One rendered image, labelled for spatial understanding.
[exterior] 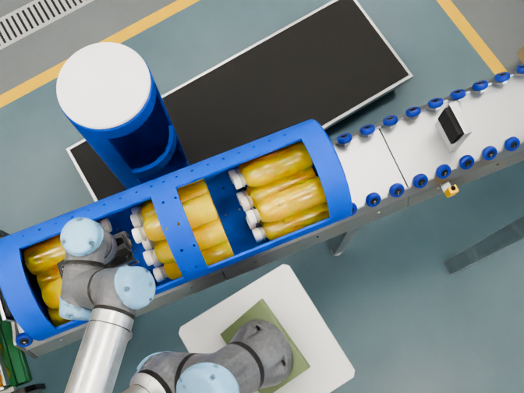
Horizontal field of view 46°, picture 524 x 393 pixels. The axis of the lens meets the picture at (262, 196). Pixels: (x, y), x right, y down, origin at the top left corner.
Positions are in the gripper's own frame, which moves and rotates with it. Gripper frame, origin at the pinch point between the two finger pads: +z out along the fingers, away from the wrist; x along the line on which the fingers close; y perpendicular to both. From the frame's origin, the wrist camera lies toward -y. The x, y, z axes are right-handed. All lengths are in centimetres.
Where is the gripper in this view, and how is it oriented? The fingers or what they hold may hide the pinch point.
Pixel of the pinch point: (115, 266)
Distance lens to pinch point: 155.3
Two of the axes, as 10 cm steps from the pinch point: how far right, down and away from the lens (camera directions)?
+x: -3.7, -9.0, 2.5
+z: 0.2, 2.6, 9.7
